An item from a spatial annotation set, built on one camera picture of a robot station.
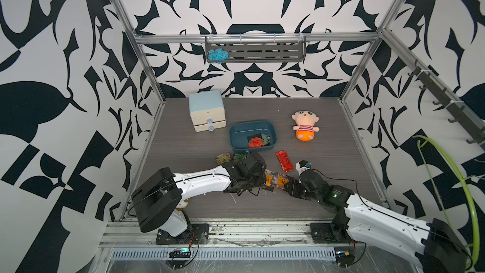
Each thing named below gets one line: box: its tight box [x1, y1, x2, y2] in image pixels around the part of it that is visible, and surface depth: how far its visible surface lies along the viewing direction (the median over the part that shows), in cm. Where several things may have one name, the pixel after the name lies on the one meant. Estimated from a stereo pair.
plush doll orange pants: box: [291, 109, 321, 142], surface depth 104 cm
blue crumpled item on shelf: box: [207, 48, 230, 65], surface depth 93 cm
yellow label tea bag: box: [214, 152, 232, 165], surface depth 96 cm
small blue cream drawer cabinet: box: [188, 90, 227, 133], surface depth 99 cm
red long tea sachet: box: [275, 150, 295, 173], surface depth 96 cm
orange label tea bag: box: [264, 168, 290, 190], surface depth 89 cm
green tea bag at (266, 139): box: [261, 133, 271, 146], surface depth 103 cm
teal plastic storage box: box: [229, 120, 278, 153], surface depth 103 cm
